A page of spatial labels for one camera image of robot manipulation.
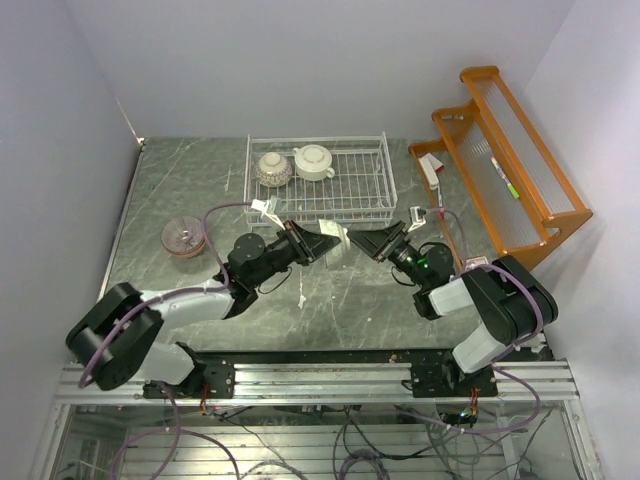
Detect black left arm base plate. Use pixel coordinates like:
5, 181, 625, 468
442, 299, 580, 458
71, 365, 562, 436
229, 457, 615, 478
169, 358, 236, 399

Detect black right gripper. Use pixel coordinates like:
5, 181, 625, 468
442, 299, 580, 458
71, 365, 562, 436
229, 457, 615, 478
349, 220, 429, 288

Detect white bowl red pattern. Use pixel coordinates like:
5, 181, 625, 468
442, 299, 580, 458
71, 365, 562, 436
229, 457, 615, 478
163, 242, 205, 258

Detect white wire dish rack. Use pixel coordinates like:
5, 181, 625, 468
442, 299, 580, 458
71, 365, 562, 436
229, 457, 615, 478
244, 133, 398, 225

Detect cream two-handled soup bowl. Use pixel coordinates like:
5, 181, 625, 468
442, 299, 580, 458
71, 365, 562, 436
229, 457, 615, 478
293, 144, 335, 182

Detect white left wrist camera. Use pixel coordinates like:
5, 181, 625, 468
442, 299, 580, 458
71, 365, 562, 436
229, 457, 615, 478
250, 196, 285, 230

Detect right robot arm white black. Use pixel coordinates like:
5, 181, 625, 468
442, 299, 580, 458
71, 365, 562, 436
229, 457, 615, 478
347, 221, 558, 396

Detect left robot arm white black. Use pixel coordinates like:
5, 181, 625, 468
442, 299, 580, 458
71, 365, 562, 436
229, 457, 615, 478
65, 220, 341, 397

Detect loose cables under table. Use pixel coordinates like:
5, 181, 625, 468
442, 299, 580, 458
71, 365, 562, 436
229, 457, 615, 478
109, 399, 566, 480

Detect pale green bowl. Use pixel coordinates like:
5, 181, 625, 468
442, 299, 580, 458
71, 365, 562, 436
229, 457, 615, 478
318, 219, 347, 242

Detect marker pen on shelf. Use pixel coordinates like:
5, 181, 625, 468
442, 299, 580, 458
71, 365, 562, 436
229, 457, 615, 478
491, 157, 520, 200

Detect brown patterned bowl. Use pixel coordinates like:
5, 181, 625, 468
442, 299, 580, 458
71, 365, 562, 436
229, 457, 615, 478
255, 152, 293, 188

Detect white red eraser block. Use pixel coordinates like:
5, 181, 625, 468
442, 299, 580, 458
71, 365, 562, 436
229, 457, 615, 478
418, 153, 444, 190

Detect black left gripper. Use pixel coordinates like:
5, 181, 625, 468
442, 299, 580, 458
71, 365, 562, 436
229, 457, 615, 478
249, 217, 339, 286

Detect orange wooden shelf rack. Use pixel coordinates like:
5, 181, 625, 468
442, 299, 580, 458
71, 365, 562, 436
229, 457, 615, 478
408, 66, 593, 270

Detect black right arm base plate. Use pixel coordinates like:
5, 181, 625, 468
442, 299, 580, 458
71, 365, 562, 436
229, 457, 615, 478
401, 362, 498, 399

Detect aluminium mounting rail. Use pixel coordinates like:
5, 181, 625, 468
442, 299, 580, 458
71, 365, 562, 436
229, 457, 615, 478
54, 361, 579, 406

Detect grey striped bowl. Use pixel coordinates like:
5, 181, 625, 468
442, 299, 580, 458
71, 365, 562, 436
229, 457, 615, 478
160, 216, 205, 249

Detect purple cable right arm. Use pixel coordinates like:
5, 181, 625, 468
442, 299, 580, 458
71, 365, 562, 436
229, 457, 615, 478
424, 207, 545, 434

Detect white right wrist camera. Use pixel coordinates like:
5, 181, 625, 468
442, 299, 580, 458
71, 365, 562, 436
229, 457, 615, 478
407, 206, 427, 233

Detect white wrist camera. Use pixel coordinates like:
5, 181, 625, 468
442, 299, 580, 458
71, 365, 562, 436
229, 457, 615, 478
250, 196, 285, 230
407, 206, 427, 233

